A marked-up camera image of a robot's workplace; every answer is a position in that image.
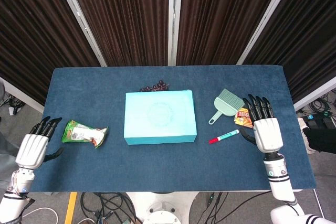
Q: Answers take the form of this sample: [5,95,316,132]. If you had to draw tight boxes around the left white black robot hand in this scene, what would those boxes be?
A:
[15,116,65,170]

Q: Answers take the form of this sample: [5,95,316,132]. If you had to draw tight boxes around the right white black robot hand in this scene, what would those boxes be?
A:
[238,94,285,154]

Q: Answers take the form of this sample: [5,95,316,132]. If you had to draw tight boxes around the light blue cardboard box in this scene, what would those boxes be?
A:
[122,89,198,146]

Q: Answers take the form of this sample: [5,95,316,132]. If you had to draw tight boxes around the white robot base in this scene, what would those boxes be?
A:
[125,191,199,224]

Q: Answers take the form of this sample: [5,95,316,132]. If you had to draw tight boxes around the red yellow snack packet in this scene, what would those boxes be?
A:
[233,108,255,129]

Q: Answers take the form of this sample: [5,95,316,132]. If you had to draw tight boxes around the white sneaker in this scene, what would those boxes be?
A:
[299,119,317,154]

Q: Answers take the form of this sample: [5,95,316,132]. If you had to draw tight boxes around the green marker with red cap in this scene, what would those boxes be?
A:
[208,129,240,145]

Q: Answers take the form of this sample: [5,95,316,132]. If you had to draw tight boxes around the mint green hand brush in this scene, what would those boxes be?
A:
[208,88,245,125]

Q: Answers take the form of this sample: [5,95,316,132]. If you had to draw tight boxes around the green white snack bag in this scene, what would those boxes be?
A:
[61,119,109,149]

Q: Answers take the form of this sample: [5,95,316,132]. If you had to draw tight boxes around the black trouser leg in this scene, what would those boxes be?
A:
[307,126,336,154]

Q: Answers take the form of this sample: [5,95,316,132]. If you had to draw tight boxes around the yellow floor tape strip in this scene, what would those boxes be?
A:
[64,191,78,224]

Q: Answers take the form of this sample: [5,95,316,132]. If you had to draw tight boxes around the blue carpet table cover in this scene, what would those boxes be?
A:
[27,65,317,193]

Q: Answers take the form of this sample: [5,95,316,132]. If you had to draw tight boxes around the dark brown pleated curtain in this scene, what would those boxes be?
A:
[0,0,102,105]
[65,0,170,67]
[244,0,336,104]
[176,0,287,66]

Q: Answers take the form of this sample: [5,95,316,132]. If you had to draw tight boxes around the black floor cable tangle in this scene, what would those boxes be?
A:
[80,191,139,224]
[0,94,26,116]
[309,97,336,117]

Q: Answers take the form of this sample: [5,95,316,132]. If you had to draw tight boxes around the white partition bottom rail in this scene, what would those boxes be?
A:
[293,76,336,112]
[0,77,45,114]

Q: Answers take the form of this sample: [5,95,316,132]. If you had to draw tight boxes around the white floor cable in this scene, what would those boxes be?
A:
[22,206,59,224]

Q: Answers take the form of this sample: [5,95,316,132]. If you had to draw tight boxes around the white partition post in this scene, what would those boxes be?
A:
[167,0,184,67]
[51,0,108,67]
[236,0,299,65]

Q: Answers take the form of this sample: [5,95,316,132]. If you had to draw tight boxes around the dark brown bead string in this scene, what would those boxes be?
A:
[139,80,170,92]

